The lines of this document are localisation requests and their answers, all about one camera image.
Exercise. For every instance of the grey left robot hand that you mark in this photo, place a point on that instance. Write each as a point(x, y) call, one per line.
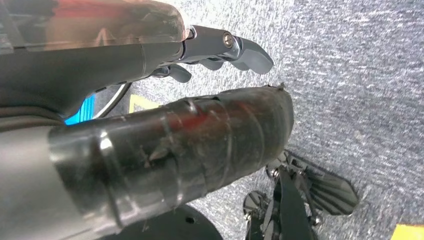
point(149, 149)

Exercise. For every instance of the large blue steel shelf rack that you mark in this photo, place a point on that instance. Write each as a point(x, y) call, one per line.
point(81, 111)

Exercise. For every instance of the yellow floor tape square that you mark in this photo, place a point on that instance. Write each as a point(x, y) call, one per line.
point(142, 102)

